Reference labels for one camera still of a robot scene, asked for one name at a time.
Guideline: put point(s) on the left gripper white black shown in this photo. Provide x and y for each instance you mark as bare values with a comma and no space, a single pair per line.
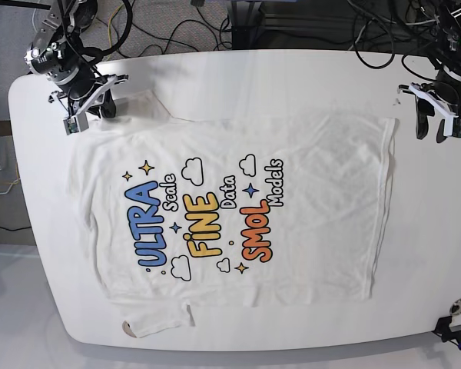
441,94

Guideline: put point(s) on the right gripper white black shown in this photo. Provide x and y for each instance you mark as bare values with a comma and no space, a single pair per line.
91,95

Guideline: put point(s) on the white printed T-shirt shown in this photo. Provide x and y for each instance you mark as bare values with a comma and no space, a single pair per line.
237,212

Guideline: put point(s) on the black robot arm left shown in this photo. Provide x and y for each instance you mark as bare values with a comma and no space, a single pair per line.
444,51

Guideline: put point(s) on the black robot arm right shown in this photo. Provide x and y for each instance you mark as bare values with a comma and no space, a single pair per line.
58,53

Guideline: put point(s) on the silver table grommet right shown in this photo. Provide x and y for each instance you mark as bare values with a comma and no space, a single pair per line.
455,308

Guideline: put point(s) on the silver table grommet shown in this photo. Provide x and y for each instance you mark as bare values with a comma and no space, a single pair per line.
127,329
455,308

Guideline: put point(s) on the silver table grommet left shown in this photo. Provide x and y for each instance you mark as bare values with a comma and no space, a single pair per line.
127,329

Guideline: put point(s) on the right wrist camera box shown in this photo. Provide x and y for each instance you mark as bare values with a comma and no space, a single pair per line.
75,124

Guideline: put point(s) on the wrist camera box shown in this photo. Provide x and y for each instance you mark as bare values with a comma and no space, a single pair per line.
75,124
456,132

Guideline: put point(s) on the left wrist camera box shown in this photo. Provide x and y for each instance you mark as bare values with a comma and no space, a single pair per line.
456,132

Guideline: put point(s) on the black aluminium frame post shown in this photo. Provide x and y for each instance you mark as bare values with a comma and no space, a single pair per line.
245,19

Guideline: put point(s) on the black clamp with cable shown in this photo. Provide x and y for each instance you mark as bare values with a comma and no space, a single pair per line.
445,333

